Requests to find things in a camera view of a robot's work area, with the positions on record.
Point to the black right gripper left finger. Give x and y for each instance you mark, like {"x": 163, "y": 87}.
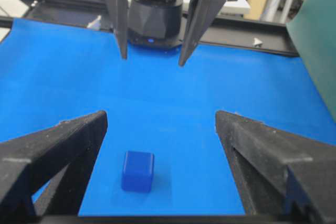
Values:
{"x": 47, "y": 172}

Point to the grey-green backdrop sheet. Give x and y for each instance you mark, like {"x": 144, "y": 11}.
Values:
{"x": 312, "y": 32}

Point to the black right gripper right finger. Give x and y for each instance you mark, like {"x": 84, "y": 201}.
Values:
{"x": 278, "y": 172}

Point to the blue cube block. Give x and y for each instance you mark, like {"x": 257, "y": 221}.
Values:
{"x": 137, "y": 172}

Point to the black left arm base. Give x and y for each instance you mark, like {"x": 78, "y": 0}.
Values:
{"x": 155, "y": 23}

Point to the black table frame rail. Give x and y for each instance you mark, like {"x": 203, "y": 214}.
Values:
{"x": 224, "y": 31}

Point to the blue table mat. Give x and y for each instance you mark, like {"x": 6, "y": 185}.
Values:
{"x": 51, "y": 73}

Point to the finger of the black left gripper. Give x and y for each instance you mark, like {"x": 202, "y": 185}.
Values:
{"x": 201, "y": 14}
{"x": 118, "y": 13}

